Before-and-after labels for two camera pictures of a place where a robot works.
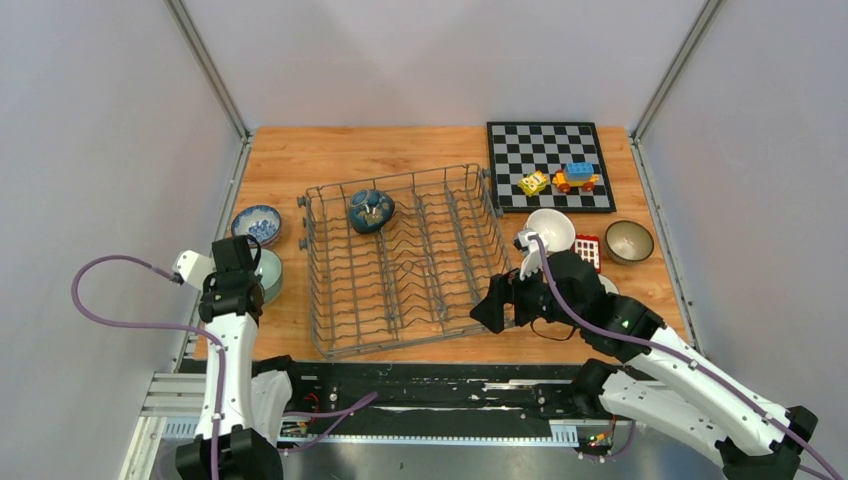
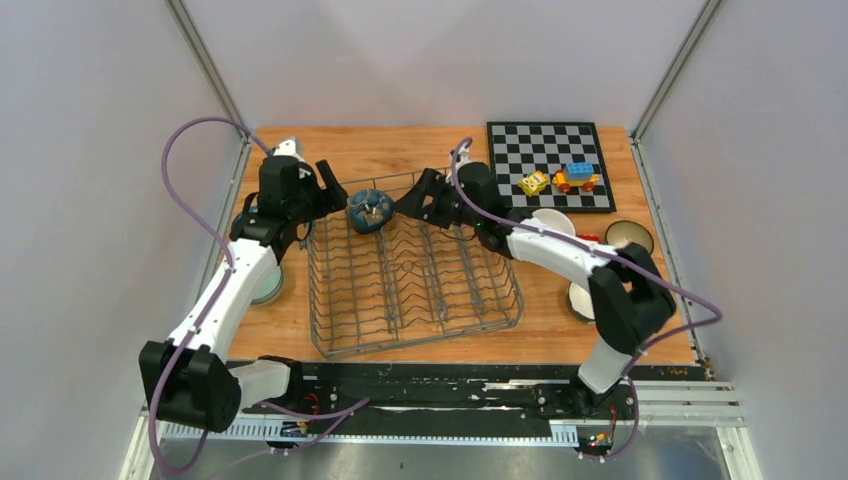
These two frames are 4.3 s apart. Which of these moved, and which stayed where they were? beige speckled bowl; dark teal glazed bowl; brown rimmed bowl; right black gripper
Moved: right black gripper
Stayed: brown rimmed bowl; dark teal glazed bowl; beige speckled bowl
